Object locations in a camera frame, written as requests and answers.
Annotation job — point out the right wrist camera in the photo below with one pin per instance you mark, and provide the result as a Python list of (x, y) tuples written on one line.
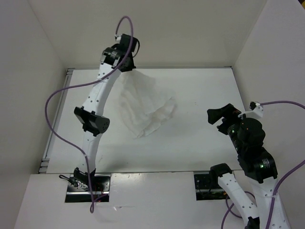
[(256, 111)]

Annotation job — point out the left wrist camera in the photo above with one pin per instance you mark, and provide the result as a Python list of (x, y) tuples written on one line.
[(123, 42)]

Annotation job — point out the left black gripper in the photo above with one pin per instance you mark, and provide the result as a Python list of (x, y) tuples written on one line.
[(132, 66)]

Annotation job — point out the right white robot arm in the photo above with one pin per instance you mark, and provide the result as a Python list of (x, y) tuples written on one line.
[(247, 136)]

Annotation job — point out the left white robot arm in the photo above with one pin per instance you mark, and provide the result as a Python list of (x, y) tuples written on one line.
[(114, 61)]

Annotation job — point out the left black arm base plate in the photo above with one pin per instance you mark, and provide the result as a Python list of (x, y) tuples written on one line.
[(78, 192)]

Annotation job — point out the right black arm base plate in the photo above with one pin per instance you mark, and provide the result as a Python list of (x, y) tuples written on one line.
[(205, 189)]

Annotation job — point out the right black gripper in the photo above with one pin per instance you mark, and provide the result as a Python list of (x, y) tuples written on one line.
[(229, 111)]

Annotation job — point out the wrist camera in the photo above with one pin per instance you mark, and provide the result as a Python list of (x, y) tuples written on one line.
[(123, 42), (256, 111)]

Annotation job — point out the white pleated skirt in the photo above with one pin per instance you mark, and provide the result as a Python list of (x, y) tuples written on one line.
[(143, 105)]

